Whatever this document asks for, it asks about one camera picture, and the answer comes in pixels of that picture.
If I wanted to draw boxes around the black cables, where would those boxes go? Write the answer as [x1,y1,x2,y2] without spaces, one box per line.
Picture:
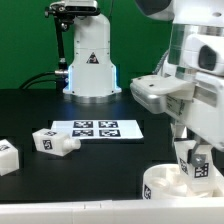
[18,71,58,90]

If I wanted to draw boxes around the black camera on stand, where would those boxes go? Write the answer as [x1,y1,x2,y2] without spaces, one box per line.
[45,0,100,90]

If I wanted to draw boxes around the white marker sheet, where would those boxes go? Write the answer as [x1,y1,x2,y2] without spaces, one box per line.
[51,120,143,139]

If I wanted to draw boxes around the white L-shaped wall fixture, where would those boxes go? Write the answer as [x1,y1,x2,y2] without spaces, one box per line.
[0,150,224,224]

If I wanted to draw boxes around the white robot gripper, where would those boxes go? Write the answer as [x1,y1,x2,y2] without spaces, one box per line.
[130,72,224,168]

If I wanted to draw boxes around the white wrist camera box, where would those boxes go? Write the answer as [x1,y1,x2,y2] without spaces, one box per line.
[183,34,224,76]

